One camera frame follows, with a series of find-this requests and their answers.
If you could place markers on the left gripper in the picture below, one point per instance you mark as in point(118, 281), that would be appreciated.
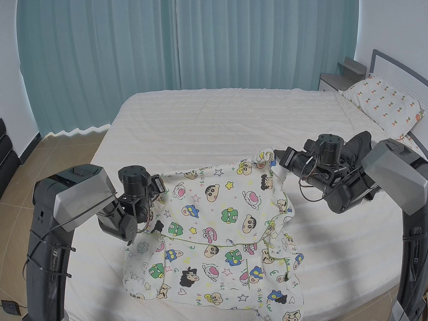
point(159, 186)

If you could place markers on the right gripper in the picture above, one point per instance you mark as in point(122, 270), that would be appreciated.
point(301, 166)

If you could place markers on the white printed pyjama top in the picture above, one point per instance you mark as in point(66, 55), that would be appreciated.
point(217, 219)

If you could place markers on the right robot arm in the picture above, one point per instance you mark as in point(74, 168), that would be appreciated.
point(391, 172)

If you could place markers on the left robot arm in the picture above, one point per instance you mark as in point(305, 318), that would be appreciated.
point(46, 246)

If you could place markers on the black garment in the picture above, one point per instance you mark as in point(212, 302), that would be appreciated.
point(359, 142)

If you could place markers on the bed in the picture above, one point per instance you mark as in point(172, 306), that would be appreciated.
point(200, 122)

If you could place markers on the grey bedside table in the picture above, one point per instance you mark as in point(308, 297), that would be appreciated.
point(337, 79)

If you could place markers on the white printed pillow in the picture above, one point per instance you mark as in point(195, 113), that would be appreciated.
point(384, 105)

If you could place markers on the blue-green curtain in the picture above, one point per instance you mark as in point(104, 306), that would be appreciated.
point(133, 45)

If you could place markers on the small black box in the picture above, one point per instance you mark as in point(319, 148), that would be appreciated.
point(10, 308)

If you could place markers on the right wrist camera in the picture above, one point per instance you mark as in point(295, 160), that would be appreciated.
point(311, 145)

